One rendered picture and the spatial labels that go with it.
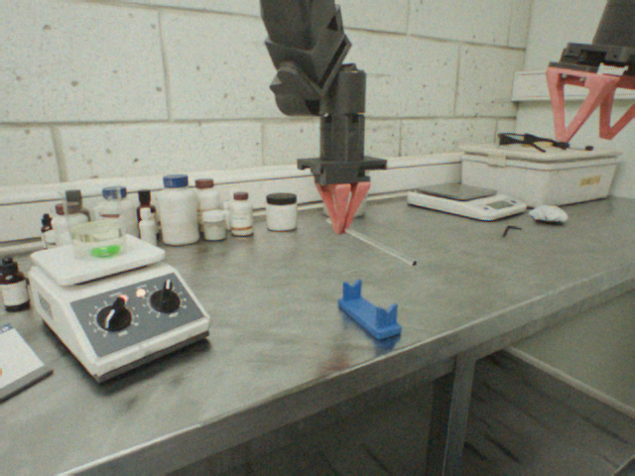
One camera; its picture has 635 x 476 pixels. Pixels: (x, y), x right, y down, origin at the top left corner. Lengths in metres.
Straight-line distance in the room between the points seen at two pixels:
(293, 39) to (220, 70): 0.59
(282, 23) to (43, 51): 0.61
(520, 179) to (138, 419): 1.08
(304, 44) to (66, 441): 0.41
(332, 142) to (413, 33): 0.87
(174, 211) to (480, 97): 1.11
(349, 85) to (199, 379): 0.36
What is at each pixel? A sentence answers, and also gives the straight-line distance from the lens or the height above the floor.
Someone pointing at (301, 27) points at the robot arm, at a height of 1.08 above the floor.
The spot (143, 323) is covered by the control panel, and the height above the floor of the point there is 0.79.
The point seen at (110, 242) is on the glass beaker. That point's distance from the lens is 0.53.
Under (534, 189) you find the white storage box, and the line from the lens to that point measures 1.24.
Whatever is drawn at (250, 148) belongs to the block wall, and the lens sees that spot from 1.06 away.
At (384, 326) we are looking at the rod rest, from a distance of 0.50.
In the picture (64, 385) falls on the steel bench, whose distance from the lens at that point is 0.48.
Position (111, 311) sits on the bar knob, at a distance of 0.46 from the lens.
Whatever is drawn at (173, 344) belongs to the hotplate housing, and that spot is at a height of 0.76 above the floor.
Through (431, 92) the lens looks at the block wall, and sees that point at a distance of 1.40.
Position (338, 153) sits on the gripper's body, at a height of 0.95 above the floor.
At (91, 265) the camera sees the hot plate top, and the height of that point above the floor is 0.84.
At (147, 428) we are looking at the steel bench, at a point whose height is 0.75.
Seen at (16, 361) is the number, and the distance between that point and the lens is 0.52.
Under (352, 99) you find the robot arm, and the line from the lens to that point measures 0.52.
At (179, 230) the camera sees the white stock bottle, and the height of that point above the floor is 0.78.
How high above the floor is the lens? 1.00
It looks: 18 degrees down
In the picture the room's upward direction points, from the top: straight up
